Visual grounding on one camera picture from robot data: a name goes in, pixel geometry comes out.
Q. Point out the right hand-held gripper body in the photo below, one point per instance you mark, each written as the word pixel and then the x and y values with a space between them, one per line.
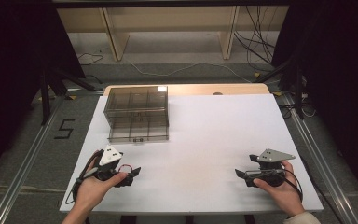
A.
pixel 272 169

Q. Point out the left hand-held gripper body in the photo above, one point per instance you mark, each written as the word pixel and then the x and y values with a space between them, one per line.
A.
pixel 109 155

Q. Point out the person's right hand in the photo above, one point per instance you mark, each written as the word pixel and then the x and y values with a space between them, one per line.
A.
pixel 284 194

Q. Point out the person's left hand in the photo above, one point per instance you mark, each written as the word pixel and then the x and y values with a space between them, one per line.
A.
pixel 90 193

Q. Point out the smoky transparent plastic drawer cabinet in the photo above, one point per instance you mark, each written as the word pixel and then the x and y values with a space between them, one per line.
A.
pixel 136 109

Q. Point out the white board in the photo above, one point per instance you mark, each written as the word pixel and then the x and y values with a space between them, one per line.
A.
pixel 205 146

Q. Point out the yellow tape piece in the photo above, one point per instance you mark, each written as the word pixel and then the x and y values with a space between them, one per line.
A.
pixel 277 93

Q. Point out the small dark round thing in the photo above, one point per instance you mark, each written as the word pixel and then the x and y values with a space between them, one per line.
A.
pixel 217 93

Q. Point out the black metal stand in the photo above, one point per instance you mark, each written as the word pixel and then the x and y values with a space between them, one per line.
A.
pixel 296 84
pixel 46 96

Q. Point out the dark curtain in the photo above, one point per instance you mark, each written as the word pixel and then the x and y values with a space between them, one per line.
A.
pixel 341 77
pixel 12 62

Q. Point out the aluminium floor rail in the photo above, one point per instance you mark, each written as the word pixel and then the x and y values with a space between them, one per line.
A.
pixel 320 155
pixel 28 161

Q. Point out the light wooden shelf frame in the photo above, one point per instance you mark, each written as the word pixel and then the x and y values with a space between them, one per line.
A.
pixel 167 18

